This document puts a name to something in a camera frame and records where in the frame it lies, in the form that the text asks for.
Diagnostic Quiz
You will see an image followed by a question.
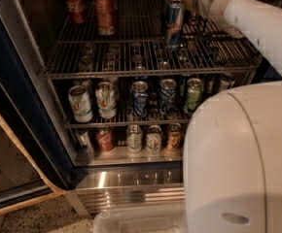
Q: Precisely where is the orange soda can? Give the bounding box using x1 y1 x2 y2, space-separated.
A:
186 0 200 25

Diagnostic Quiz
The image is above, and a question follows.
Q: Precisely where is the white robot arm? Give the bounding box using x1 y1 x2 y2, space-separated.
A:
183 0 282 233

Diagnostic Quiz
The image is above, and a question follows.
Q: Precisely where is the blue red bull can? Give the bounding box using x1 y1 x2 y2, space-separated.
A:
164 0 185 50

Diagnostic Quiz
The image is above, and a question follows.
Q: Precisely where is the silver slim can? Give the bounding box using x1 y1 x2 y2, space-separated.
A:
218 73 235 92

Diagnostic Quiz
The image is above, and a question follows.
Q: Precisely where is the green soda can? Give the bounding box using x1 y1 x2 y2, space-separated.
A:
184 78 203 114

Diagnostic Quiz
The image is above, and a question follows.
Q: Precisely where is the blue pepsi can right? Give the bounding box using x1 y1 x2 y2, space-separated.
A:
159 79 177 115

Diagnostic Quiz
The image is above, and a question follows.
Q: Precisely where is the blue pepsi can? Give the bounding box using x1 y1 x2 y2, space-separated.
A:
159 79 177 115
130 81 149 117

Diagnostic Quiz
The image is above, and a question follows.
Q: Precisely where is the blue pepsi can left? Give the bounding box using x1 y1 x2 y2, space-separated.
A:
130 81 149 117

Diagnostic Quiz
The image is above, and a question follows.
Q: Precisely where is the stainless steel commercial fridge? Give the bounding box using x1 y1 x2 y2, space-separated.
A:
0 0 268 213

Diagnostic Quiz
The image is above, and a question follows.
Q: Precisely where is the red front soda can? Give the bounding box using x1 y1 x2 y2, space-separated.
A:
93 0 116 36

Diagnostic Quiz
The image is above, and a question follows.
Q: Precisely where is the orange can bottom shelf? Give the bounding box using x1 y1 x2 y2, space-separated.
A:
166 123 183 151

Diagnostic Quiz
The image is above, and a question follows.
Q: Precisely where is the white green can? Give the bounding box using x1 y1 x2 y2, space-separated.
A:
146 125 162 154
68 85 92 123
126 124 142 153
95 82 117 119

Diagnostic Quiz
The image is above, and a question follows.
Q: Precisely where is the red coca-cola can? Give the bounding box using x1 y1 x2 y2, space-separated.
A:
65 0 87 24

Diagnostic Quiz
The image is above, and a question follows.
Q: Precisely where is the white green can left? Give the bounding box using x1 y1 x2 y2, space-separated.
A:
68 85 92 123

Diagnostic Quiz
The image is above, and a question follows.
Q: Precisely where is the red can bottom shelf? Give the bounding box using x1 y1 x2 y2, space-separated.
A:
95 127 114 151

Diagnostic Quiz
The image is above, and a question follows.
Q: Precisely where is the silver can bottom left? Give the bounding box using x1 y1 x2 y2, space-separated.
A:
75 128 93 153

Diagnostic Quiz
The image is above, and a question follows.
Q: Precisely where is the open glass fridge door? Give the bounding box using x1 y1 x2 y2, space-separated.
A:
0 60 67 220

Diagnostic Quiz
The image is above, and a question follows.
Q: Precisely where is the clear plastic bin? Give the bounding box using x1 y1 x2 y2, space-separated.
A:
93 203 189 233

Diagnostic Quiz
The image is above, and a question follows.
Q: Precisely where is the top wire shelf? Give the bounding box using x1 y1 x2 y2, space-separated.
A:
44 0 261 80

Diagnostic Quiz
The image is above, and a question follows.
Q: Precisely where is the wire shelf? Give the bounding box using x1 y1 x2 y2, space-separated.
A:
52 71 237 130
44 0 261 80

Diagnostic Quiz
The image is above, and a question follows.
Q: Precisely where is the middle wire shelf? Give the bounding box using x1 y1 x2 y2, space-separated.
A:
52 71 237 130

